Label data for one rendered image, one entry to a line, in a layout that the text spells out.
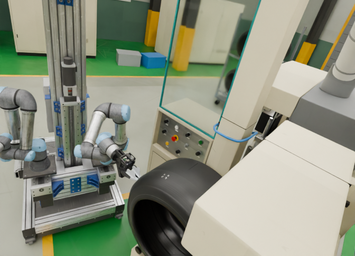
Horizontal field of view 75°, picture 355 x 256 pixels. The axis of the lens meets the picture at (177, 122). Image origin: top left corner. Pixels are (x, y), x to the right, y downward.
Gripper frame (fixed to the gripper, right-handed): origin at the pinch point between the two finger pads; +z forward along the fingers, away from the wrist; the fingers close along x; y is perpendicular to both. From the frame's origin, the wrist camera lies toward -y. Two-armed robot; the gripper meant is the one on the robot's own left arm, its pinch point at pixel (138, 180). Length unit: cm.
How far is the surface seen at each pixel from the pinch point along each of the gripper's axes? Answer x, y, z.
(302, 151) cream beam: 6, 63, 52
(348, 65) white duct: 73, 81, 46
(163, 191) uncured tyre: -10.9, 22.8, 21.6
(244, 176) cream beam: -20, 62, 45
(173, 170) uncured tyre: -0.7, 24.5, 17.0
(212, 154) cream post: 26.2, 23.9, 21.3
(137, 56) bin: 364, -142, -392
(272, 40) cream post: 26, 84, 22
